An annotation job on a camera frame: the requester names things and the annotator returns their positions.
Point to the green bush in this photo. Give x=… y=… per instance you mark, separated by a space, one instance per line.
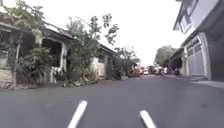
x=36 y=65

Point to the old house with porch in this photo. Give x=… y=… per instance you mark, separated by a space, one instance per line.
x=50 y=50

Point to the grey building with white gate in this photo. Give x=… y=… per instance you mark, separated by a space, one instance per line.
x=200 y=50

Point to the low house with dark roof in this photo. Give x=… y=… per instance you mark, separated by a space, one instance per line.
x=104 y=63

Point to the robot's own part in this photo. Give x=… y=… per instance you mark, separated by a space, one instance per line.
x=147 y=119
x=77 y=114

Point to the pale concrete driveway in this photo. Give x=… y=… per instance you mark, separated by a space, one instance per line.
x=210 y=83

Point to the grey asphalt road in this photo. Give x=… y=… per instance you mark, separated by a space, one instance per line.
x=113 y=96

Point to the leafy green tree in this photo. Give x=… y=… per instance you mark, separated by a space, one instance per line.
x=83 y=50

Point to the round green tree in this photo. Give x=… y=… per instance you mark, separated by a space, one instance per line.
x=164 y=55

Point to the person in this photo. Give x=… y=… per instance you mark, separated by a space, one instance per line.
x=176 y=72

